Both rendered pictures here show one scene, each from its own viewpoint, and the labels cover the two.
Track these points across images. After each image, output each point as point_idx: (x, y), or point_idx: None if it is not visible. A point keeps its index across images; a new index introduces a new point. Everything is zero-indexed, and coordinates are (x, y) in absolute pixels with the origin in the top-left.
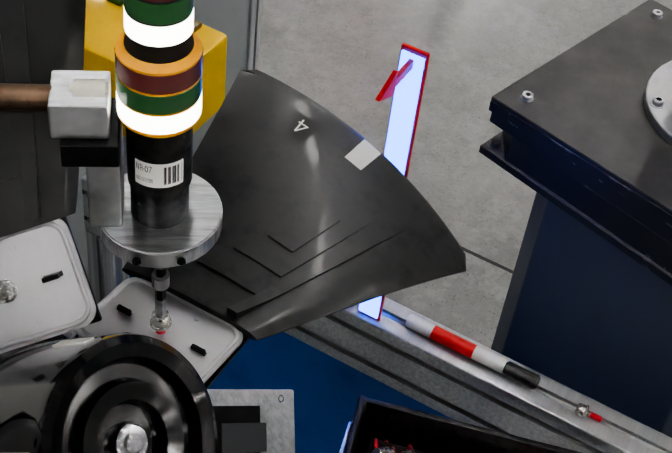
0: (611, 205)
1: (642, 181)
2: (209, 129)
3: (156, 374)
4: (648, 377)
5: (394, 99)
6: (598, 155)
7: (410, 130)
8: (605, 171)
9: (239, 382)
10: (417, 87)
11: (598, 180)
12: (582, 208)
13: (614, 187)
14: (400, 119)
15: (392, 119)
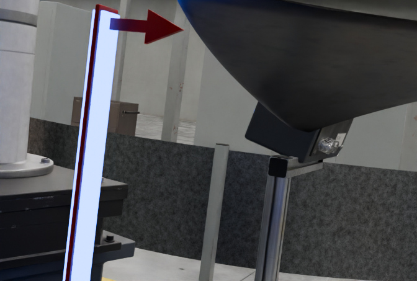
0: (38, 226)
1: (49, 188)
2: (317, 5)
3: None
4: None
5: (97, 82)
6: (10, 191)
7: (108, 116)
8: (30, 195)
9: None
10: (115, 54)
11: (22, 211)
12: (12, 252)
13: (40, 205)
14: (101, 107)
15: (95, 111)
